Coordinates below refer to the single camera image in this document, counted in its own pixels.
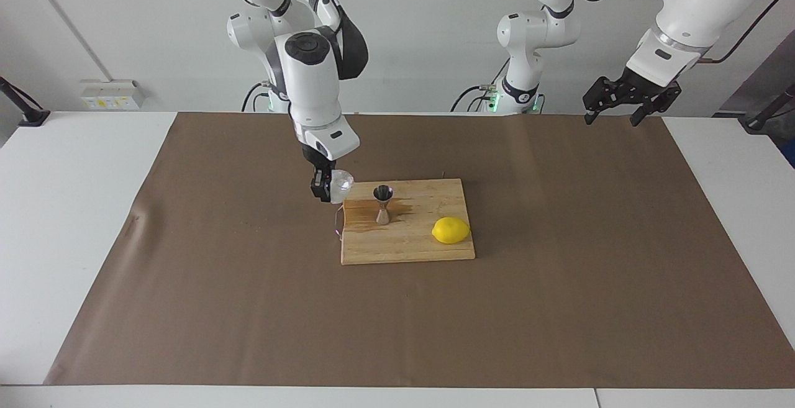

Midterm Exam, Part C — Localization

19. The black base cable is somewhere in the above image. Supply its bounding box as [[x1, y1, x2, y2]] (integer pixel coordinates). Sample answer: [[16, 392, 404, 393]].
[[241, 82, 271, 112], [450, 84, 499, 113]]

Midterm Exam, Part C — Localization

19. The wooden cutting board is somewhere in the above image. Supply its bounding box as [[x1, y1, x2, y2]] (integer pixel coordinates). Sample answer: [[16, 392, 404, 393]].
[[334, 178, 476, 266]]

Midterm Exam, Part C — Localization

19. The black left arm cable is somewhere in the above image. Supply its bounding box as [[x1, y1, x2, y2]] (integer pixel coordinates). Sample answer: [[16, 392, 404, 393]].
[[702, 0, 791, 64]]

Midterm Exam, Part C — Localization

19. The black right base cable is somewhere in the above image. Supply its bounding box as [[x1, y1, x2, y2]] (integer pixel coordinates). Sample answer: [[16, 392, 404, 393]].
[[241, 82, 271, 112]]

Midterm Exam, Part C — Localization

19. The steel cocktail jigger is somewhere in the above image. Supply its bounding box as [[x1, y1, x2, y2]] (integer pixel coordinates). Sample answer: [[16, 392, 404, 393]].
[[373, 185, 394, 225]]

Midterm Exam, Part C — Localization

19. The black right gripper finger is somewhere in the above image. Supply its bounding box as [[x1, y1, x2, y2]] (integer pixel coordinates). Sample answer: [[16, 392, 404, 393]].
[[311, 168, 334, 204]]

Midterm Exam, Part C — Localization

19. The small clear glass cup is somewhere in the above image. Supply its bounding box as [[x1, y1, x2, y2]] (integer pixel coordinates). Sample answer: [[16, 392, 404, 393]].
[[328, 170, 355, 204]]

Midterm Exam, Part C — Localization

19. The white wall power strip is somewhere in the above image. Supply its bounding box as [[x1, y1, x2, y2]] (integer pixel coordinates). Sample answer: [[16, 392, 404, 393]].
[[81, 81, 145, 111]]

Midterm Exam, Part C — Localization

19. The yellow lemon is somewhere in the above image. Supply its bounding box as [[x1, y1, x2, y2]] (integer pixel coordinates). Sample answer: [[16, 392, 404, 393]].
[[432, 216, 471, 245]]

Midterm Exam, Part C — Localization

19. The black left base cable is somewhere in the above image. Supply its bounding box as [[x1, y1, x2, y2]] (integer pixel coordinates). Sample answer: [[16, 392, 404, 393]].
[[450, 84, 499, 113]]

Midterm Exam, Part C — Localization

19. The brown paper table mat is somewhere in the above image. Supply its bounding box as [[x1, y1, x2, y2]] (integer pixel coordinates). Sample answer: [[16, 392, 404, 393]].
[[43, 112, 795, 390]]

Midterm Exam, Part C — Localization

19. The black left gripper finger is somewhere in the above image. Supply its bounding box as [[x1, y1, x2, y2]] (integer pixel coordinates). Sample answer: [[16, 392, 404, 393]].
[[583, 78, 617, 125], [629, 84, 683, 127]]

